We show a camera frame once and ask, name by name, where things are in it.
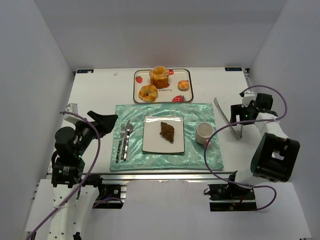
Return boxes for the metal serving tongs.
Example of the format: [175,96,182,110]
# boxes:
[213,97,243,141]

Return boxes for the brown chocolate croissant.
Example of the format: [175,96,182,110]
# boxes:
[159,122,175,144]

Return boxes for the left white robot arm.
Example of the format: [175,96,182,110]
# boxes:
[47,110,118,240]

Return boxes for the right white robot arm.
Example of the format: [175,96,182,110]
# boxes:
[230,92,300,188]

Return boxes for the small round bread roll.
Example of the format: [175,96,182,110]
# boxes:
[177,80,190,91]

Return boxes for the tall orange muffin bread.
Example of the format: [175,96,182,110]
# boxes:
[149,66,170,89]

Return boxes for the silver fork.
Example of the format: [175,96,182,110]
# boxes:
[115,123,126,163]

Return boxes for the silver table knife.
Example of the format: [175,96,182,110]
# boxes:
[121,120,134,161]

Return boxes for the pink ceramic mug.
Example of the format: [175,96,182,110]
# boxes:
[195,122,215,146]

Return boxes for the white square plate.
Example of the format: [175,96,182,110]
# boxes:
[142,115,185,154]

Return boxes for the round glazed bun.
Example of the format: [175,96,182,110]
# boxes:
[138,84,158,102]

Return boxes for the green satin placemat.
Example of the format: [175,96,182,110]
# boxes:
[109,103,224,172]

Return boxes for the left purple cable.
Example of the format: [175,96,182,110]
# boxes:
[26,110,102,240]

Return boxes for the purple cable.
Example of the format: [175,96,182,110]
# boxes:
[203,85,288,211]
[26,110,102,240]

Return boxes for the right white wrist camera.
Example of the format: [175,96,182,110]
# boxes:
[239,92,256,108]

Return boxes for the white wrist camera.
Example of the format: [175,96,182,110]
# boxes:
[239,92,256,108]
[63,103,79,125]

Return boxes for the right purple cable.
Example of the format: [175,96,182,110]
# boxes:
[203,85,288,211]

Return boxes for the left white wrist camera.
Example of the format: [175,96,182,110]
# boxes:
[63,103,79,125]

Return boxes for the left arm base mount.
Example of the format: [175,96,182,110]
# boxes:
[81,174,127,209]

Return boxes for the aluminium table frame rail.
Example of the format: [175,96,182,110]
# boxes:
[99,172,236,182]

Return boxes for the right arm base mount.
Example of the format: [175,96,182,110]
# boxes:
[203,183,257,212]

